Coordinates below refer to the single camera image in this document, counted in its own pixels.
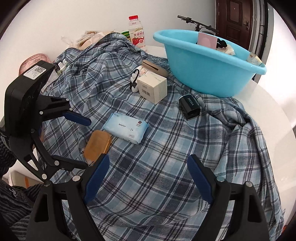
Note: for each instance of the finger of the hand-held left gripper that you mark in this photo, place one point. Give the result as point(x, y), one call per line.
point(64, 162)
point(78, 119)

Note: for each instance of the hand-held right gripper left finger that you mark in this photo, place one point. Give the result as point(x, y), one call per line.
point(97, 178)

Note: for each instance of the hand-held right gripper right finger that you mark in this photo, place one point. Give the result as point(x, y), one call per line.
point(201, 180)

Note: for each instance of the light blue wet wipes pack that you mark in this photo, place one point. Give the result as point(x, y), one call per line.
point(126, 127)

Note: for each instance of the blue plastic basin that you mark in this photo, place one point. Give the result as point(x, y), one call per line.
point(208, 76)

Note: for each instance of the white napkin packet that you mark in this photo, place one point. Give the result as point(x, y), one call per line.
point(229, 50)

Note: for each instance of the black scrunchie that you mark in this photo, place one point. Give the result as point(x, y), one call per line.
point(220, 44)

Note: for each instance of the person's left forearm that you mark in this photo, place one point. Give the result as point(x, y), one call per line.
point(7, 150)

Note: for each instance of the orange soap box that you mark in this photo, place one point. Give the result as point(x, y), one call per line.
point(97, 144)

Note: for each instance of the pink pouch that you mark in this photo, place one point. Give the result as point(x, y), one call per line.
point(32, 61)

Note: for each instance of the white green tube bottle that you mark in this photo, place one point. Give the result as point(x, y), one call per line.
point(61, 67)

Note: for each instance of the blue plaid cloth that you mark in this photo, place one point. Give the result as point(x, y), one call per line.
point(150, 162)

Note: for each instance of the person's dark striped sweater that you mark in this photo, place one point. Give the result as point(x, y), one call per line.
point(13, 208)

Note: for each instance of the small black box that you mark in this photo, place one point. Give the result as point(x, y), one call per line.
point(189, 107)

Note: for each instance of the white cardboard box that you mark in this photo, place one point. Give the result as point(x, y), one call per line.
point(152, 87)

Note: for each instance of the white astronaut figure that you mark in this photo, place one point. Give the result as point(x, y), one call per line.
point(143, 70)

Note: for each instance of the plastic bag of bread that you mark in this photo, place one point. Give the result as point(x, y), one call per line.
point(85, 37)

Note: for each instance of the beige case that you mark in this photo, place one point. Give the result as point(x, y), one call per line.
point(153, 66)

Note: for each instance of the green snack packet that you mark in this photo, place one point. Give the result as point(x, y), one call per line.
point(126, 33)

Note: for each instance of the milk drink bottle red cap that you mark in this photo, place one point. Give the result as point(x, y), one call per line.
point(137, 32)

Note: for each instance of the pink label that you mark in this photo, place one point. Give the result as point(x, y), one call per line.
point(205, 39)

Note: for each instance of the black bicycle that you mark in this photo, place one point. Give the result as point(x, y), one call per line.
point(196, 24)

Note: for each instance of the black framed glass door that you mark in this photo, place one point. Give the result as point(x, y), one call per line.
point(262, 27)

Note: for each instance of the dark brown entrance door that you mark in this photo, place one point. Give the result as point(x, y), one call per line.
point(235, 18)

